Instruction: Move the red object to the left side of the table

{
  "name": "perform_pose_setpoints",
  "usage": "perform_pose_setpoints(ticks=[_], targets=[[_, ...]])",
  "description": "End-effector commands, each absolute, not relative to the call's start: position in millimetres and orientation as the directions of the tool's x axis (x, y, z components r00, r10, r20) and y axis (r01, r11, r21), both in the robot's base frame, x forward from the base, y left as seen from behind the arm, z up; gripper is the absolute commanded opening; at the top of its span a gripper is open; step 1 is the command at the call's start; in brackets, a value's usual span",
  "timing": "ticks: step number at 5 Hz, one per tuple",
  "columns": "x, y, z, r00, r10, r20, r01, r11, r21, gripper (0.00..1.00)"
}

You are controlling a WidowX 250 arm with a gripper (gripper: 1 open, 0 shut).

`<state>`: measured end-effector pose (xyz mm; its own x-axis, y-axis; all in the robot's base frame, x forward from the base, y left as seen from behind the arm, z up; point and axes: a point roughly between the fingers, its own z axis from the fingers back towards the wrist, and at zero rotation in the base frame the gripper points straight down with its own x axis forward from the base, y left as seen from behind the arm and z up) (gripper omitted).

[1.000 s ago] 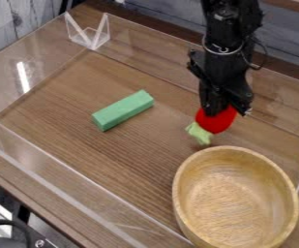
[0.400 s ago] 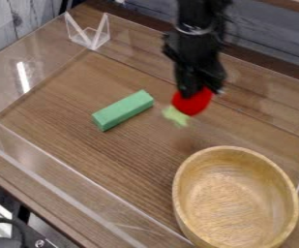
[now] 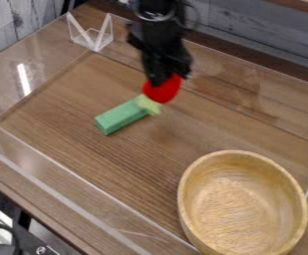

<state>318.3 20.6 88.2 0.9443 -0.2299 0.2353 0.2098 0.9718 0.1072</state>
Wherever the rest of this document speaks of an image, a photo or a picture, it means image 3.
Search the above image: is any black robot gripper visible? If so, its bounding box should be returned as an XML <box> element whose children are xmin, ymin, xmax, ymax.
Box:
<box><xmin>127</xmin><ymin>17</ymin><xmax>191</xmax><ymax>87</ymax></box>

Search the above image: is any red plush strawberry toy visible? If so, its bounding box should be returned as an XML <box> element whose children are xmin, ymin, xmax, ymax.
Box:
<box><xmin>135</xmin><ymin>74</ymin><xmax>182</xmax><ymax>116</ymax></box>

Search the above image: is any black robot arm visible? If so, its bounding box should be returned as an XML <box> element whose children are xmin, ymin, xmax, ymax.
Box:
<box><xmin>127</xmin><ymin>0</ymin><xmax>191</xmax><ymax>87</ymax></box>

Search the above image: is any green foam block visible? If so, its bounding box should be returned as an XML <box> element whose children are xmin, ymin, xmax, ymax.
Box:
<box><xmin>95</xmin><ymin>97</ymin><xmax>149</xmax><ymax>135</ymax></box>

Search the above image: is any wooden bowl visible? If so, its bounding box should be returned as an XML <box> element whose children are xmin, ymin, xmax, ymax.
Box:
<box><xmin>177</xmin><ymin>150</ymin><xmax>308</xmax><ymax>255</ymax></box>

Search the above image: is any black device with knob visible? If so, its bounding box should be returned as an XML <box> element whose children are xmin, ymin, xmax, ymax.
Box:
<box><xmin>0</xmin><ymin>229</ymin><xmax>62</xmax><ymax>255</ymax></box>

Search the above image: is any clear acrylic enclosure wall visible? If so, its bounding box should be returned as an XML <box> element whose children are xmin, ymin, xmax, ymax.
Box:
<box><xmin>0</xmin><ymin>7</ymin><xmax>308</xmax><ymax>255</ymax></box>

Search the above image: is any black cable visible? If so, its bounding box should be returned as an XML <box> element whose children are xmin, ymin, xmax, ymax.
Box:
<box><xmin>0</xmin><ymin>222</ymin><xmax>18</xmax><ymax>255</ymax></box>

